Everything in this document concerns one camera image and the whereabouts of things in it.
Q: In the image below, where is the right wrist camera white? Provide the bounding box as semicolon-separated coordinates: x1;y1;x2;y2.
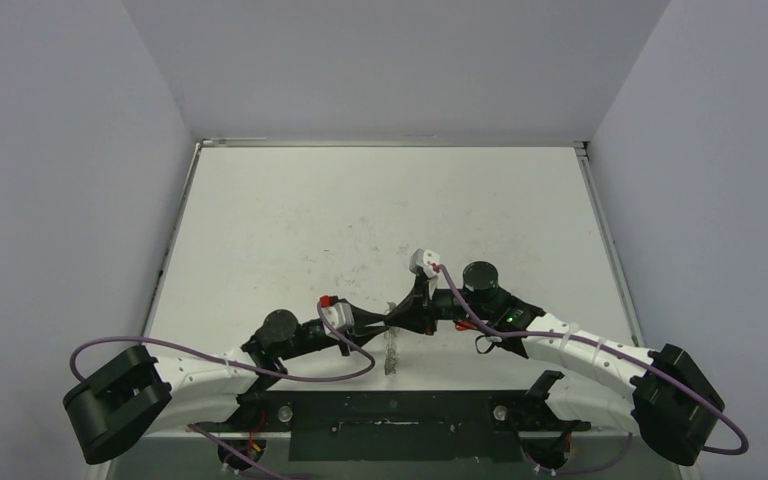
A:
408;248;441;278

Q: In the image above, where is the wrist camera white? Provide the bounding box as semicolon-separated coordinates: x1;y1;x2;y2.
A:
408;248;441;278
319;302;355;335

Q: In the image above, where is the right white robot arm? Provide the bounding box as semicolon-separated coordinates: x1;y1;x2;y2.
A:
383;261;726;466

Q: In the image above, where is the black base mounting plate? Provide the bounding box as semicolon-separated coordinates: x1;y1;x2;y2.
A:
201;390;591;462

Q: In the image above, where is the silver keyring disc with rings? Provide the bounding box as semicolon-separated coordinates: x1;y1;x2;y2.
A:
384;326;401;376

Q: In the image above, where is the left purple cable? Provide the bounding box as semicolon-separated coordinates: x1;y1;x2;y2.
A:
69;296;377;480

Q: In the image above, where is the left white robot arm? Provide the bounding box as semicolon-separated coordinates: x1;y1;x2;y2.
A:
63;296;388;465

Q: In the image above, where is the key with red tag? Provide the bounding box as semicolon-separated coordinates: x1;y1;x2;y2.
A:
454;320;480;331

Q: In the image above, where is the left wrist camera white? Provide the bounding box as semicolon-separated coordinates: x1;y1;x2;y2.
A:
319;302;355;335

